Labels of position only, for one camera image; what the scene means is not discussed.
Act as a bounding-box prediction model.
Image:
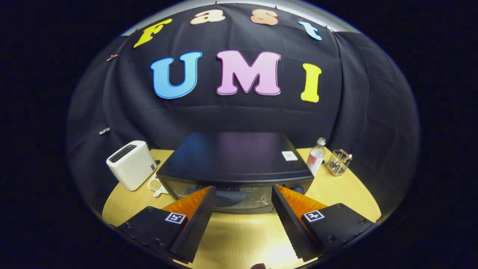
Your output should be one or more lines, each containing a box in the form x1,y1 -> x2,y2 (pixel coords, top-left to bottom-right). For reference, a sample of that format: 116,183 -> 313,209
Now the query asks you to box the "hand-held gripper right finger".
271,184 -> 375,262

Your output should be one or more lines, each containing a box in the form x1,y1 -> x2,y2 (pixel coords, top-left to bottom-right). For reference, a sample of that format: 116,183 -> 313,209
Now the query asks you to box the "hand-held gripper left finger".
117,186 -> 217,263

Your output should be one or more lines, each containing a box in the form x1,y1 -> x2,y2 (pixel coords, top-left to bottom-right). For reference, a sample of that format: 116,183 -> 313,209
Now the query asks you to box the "black toaster oven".
156,132 -> 315,214

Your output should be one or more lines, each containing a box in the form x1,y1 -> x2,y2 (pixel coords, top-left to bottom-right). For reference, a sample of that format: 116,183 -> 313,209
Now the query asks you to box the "white toaster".
106,140 -> 157,192

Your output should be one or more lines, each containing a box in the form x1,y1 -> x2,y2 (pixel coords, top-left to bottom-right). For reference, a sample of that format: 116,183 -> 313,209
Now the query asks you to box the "divided dish of beans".
147,174 -> 169,197

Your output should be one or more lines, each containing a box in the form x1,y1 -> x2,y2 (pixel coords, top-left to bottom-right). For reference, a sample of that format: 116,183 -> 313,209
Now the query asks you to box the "clear bottle with pink label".
306,137 -> 326,177

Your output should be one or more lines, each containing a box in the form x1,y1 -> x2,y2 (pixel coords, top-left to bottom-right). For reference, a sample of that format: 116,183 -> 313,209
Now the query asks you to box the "black backdrop cloth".
66,3 -> 420,213

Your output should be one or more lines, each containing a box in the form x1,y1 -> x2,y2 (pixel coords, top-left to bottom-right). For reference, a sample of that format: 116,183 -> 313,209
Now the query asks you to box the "wire utensil holder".
326,149 -> 352,177

